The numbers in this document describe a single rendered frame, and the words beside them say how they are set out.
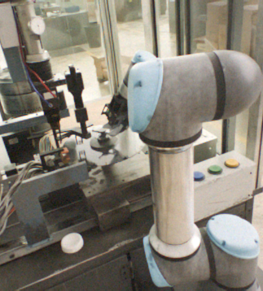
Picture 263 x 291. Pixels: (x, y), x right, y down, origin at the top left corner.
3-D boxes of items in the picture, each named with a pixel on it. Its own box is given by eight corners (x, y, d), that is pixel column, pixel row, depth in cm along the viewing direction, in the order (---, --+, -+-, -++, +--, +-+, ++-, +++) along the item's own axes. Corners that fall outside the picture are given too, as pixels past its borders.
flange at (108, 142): (119, 134, 126) (118, 128, 125) (116, 148, 117) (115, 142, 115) (92, 136, 128) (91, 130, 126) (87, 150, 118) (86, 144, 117)
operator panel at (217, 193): (232, 182, 124) (234, 149, 117) (253, 197, 115) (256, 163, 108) (170, 206, 115) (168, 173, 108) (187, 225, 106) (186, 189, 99)
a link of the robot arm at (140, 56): (137, 60, 90) (133, 45, 96) (124, 90, 98) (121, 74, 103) (162, 67, 93) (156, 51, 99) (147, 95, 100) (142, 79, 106)
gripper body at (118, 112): (99, 115, 111) (110, 88, 103) (117, 110, 117) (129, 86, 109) (112, 130, 108) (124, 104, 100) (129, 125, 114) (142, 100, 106)
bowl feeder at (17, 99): (57, 113, 207) (43, 58, 190) (69, 131, 182) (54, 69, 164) (8, 126, 198) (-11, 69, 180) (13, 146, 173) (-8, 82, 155)
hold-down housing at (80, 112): (88, 117, 114) (78, 61, 105) (90, 122, 111) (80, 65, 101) (74, 120, 114) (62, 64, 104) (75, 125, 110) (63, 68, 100)
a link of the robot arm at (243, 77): (295, 36, 47) (200, 62, 95) (222, 47, 47) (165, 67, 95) (298, 113, 49) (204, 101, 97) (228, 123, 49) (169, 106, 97)
